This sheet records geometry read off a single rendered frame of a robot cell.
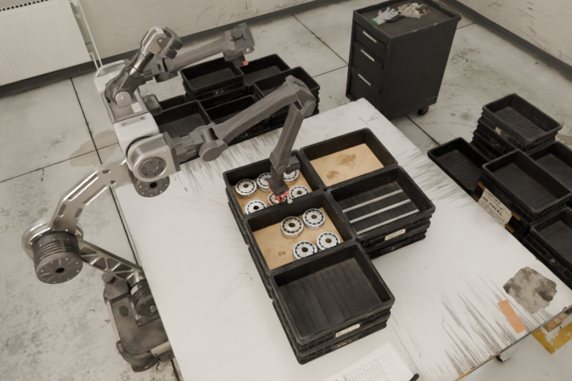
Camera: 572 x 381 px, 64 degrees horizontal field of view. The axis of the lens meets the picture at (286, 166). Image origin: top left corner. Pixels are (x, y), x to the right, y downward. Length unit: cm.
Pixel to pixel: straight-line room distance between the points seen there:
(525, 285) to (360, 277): 74
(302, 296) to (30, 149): 288
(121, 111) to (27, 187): 229
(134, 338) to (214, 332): 70
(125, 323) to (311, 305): 114
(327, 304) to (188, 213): 87
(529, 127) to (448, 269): 149
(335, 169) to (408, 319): 79
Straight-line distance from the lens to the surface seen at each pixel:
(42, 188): 384
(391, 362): 197
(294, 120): 171
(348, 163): 237
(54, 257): 208
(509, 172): 305
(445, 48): 369
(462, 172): 327
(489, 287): 224
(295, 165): 200
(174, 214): 238
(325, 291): 193
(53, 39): 458
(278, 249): 203
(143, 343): 259
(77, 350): 297
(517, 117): 347
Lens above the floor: 251
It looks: 46 degrees down
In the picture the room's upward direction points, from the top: 2 degrees counter-clockwise
